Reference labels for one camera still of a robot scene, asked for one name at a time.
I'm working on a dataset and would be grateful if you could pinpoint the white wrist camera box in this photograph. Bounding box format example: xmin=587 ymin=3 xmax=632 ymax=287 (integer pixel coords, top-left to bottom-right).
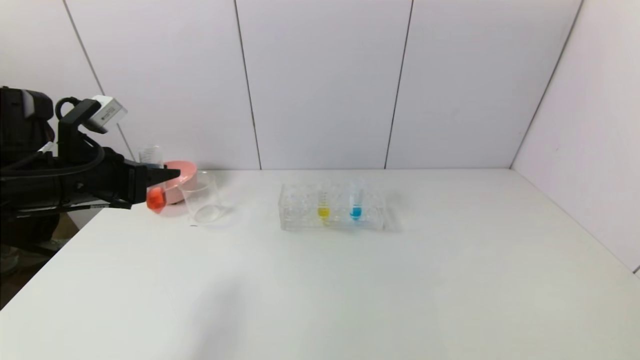
xmin=85 ymin=95 xmax=128 ymax=134

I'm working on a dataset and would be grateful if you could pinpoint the pink bowl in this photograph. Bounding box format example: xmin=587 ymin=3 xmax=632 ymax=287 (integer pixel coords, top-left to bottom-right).
xmin=162 ymin=160 xmax=198 ymax=205

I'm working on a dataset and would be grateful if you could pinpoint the test tube with blue pigment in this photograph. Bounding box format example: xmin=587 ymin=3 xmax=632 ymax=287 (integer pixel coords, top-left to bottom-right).
xmin=349 ymin=180 xmax=364 ymax=222

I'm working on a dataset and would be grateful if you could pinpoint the test tube with yellow pigment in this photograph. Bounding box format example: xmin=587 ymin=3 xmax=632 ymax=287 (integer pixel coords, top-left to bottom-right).
xmin=317 ymin=181 xmax=332 ymax=222

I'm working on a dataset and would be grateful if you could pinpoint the test tube with red pigment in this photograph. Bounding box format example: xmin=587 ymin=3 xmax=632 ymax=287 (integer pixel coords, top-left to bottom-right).
xmin=138 ymin=145 xmax=168 ymax=215

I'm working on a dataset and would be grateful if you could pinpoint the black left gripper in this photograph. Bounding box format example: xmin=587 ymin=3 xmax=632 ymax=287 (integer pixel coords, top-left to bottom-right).
xmin=59 ymin=146 xmax=181 ymax=210

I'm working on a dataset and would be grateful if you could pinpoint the clear glass beaker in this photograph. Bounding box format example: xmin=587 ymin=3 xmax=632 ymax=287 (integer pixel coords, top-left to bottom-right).
xmin=179 ymin=171 xmax=223 ymax=225

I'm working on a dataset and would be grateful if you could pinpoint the clear plastic test tube rack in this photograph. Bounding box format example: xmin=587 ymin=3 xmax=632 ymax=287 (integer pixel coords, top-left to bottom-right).
xmin=279 ymin=182 xmax=387 ymax=232

